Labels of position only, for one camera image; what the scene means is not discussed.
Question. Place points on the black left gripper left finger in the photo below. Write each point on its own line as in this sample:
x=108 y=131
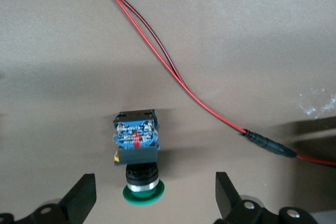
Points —
x=78 y=200

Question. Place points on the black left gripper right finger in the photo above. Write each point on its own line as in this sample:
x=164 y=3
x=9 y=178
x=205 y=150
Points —
x=228 y=203

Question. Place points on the green push button switch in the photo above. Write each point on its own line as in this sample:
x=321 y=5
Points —
x=136 y=153

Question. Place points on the black barrel plug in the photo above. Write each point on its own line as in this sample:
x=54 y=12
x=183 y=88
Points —
x=270 y=145

